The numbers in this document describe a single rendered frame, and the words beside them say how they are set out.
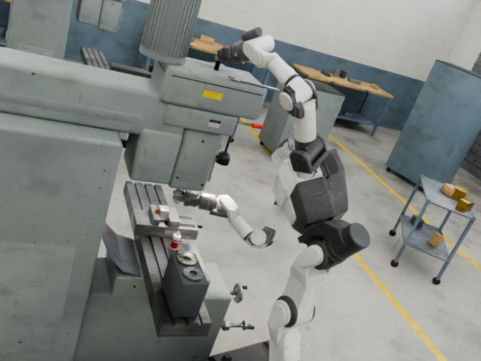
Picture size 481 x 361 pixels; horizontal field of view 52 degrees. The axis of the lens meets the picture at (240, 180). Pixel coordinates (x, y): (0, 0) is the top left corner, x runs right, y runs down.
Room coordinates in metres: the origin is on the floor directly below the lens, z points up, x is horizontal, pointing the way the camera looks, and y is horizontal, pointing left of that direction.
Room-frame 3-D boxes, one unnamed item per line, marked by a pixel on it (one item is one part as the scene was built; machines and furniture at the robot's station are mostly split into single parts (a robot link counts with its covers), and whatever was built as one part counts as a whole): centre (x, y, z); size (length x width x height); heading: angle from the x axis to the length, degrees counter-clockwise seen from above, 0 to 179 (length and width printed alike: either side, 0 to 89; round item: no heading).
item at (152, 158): (2.08, 0.44, 1.47); 0.24 x 0.19 x 0.26; 27
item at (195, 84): (2.16, 0.28, 1.81); 0.47 x 0.26 x 0.16; 117
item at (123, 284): (2.17, 0.27, 0.78); 0.50 x 0.35 x 0.12; 117
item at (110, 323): (2.18, 0.25, 0.42); 0.81 x 0.32 x 0.60; 117
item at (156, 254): (2.23, 0.29, 0.88); 1.24 x 0.23 x 0.08; 27
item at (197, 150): (2.17, 0.27, 1.47); 0.21 x 0.19 x 0.32; 27
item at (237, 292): (2.40, -0.18, 0.62); 0.16 x 0.12 x 0.12; 117
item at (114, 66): (2.33, 0.69, 1.62); 0.20 x 0.09 x 0.21; 117
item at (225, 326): (2.29, -0.27, 0.50); 0.22 x 0.06 x 0.06; 117
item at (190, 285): (1.80, 0.08, 1.02); 0.22 x 0.12 x 0.20; 29
